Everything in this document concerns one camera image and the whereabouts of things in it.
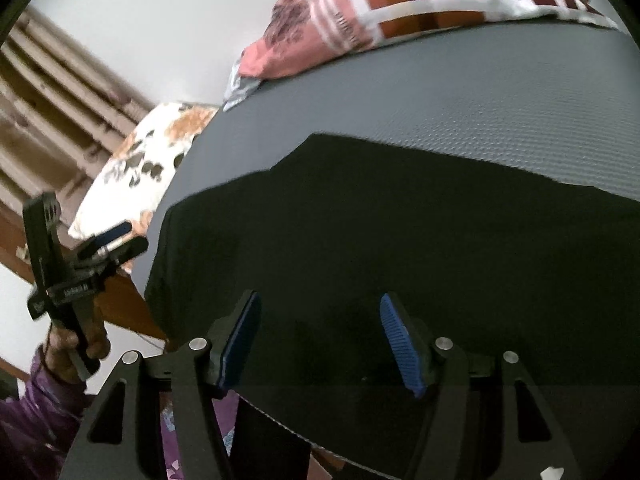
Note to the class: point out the light blue striped cloth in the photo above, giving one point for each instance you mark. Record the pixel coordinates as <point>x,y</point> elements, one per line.
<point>240,87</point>

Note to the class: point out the wooden bed frame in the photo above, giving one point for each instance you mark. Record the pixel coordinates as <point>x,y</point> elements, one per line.
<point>45,110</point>

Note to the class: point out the person's purple floral clothing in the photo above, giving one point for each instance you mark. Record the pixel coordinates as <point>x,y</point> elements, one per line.
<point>175,440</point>

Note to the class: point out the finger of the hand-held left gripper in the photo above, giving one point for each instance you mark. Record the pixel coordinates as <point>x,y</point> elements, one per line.
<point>131,249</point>
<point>117,232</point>

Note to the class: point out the white floral pillow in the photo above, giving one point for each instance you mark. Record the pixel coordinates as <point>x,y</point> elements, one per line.
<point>140,160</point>

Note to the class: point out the person's left hand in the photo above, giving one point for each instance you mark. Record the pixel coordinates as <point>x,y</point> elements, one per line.
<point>97,342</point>

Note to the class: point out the grey textured mat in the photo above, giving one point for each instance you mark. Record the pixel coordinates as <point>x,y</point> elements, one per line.
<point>450,90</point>

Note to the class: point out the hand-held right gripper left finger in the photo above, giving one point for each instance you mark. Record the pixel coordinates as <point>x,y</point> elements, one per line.
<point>244,342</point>

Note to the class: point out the black pants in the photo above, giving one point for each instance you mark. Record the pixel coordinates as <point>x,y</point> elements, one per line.
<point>380,230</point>

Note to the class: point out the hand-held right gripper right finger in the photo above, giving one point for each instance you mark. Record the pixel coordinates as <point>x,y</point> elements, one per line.
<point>400,347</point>

